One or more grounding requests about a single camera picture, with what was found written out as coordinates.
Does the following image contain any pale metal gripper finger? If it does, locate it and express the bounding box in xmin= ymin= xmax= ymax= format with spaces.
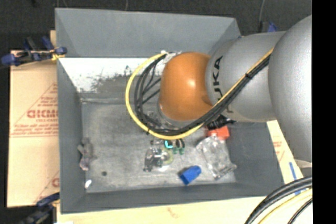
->
xmin=149 ymin=148 xmax=167 ymax=163
xmin=143 ymin=155 xmax=161 ymax=173

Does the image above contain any blue sponge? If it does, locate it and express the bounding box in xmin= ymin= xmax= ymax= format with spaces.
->
xmin=179 ymin=165 xmax=203 ymax=186

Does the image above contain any grey metal bin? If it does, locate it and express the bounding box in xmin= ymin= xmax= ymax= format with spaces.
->
xmin=54 ymin=7 xmax=286 ymax=213

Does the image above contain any grey toy animal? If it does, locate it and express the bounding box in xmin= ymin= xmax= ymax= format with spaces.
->
xmin=77 ymin=137 xmax=98 ymax=172

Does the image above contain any brown cardboard board, red print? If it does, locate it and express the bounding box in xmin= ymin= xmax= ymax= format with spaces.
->
xmin=6 ymin=30 xmax=61 ymax=208

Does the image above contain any pale green clear ring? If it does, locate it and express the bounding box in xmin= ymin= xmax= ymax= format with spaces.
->
xmin=160 ymin=148 xmax=174 ymax=166

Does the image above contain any black cylinder on white bracket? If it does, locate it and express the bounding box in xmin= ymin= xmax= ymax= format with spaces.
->
xmin=207 ymin=114 xmax=236 ymax=130

